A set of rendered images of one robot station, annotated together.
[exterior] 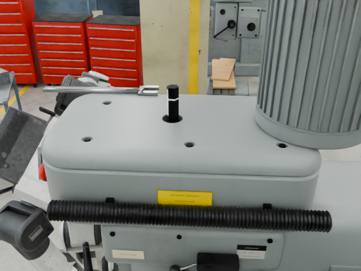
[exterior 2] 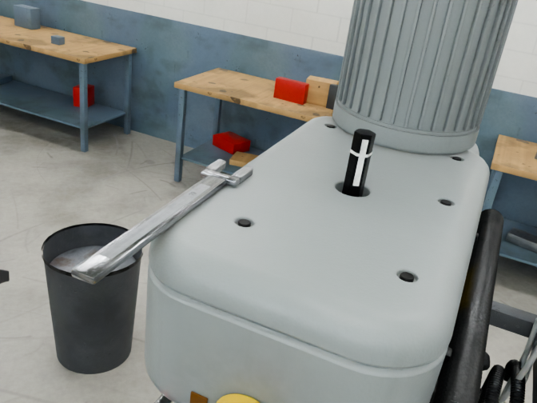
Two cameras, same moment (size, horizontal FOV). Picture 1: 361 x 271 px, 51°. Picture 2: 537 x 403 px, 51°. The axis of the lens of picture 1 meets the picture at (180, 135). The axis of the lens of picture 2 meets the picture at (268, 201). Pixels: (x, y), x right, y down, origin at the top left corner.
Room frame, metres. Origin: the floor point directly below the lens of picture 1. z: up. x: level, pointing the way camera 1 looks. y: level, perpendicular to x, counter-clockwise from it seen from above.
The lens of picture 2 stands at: (0.54, 0.56, 2.13)
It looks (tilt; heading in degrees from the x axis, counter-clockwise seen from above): 26 degrees down; 287
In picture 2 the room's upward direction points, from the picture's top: 8 degrees clockwise
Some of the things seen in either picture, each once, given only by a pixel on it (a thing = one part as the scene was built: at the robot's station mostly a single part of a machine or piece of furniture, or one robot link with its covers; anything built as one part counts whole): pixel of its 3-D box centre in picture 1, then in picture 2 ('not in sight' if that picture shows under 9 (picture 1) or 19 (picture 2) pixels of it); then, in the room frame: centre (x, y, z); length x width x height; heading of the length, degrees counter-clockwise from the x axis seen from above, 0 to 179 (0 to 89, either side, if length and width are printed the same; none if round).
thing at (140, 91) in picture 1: (100, 89); (174, 209); (0.75, 0.17, 1.89); 0.24 x 0.04 x 0.01; 88
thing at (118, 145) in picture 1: (180, 155); (343, 248); (0.62, 0.00, 1.81); 0.47 x 0.26 x 0.16; 87
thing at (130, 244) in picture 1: (193, 208); not in sight; (0.62, -0.03, 1.68); 0.34 x 0.24 x 0.10; 87
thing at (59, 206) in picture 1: (187, 214); (471, 297); (0.47, -0.01, 1.79); 0.45 x 0.04 x 0.04; 87
